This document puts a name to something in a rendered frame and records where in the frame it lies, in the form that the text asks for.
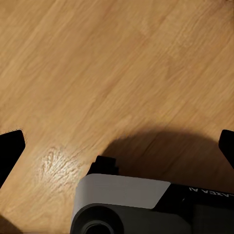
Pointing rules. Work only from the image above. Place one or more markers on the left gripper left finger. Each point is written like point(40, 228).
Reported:
point(11, 146)

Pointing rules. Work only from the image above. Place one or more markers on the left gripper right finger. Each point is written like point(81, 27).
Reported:
point(226, 145)

